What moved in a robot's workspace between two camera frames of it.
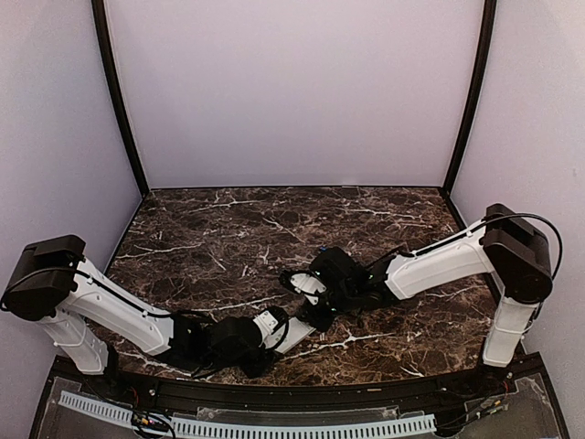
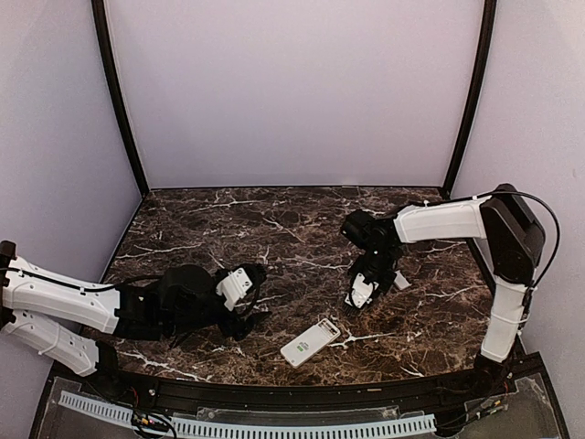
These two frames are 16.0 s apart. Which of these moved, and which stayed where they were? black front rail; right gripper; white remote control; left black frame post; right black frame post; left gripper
Moved: right gripper; white remote control; left gripper
Stayed: left black frame post; right black frame post; black front rail
